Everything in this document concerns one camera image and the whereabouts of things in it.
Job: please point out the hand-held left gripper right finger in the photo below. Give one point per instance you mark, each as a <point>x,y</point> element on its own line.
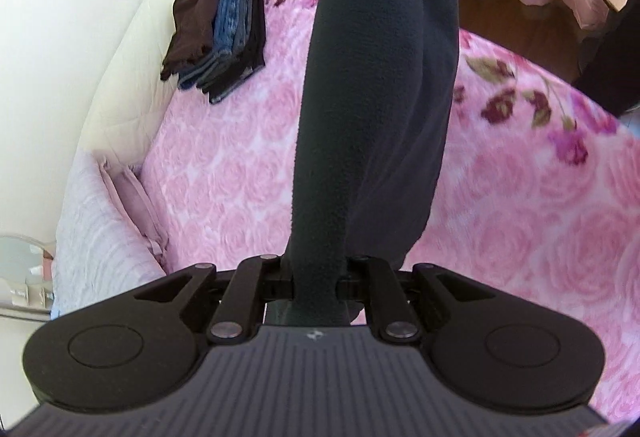
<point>356,284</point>

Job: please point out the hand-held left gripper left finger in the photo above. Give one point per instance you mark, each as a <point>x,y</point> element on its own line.
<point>272,284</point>

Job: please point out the black long-sleeve shirt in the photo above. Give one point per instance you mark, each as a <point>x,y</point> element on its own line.
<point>360,117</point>

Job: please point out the pink floral blanket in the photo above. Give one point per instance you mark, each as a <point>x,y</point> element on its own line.
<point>240,167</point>

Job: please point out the pink folded sheet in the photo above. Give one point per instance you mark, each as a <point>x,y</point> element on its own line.
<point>140,202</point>

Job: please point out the black folded garment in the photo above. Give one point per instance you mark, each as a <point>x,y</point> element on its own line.
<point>252,52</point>

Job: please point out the white bedside table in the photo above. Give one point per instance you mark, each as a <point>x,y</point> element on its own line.
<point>30,294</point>

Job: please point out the round mirror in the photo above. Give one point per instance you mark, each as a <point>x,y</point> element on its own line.
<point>17,252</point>

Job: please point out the brown folded garment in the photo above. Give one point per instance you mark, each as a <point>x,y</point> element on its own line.
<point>192,24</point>

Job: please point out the folded blue jeans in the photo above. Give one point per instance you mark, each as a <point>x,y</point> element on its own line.
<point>231,14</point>

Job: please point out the cream padded panel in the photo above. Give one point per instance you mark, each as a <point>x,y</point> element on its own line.
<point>140,42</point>

